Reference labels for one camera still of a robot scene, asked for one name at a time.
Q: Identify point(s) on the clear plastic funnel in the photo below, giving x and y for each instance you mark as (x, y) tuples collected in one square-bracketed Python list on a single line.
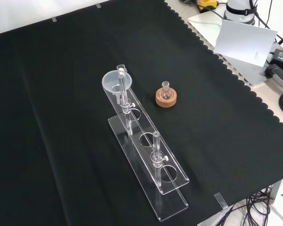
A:
[(111, 80)]

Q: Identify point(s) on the clear acrylic funnel stand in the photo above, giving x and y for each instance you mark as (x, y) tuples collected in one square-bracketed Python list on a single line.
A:
[(153, 179)]

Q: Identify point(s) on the small round-bottom glass flask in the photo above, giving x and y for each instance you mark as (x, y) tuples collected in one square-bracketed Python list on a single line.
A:
[(166, 93)]

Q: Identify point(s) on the black table cloth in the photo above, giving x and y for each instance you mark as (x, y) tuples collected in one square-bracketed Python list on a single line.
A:
[(61, 131)]

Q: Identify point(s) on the pale white board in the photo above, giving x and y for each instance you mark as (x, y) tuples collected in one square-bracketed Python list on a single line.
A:
[(245, 42)]

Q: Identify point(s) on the yellow stop button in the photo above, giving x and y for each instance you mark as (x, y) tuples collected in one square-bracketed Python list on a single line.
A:
[(207, 4)]

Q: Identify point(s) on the grey metal base plate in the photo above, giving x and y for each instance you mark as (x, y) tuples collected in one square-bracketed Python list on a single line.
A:
[(252, 75)]

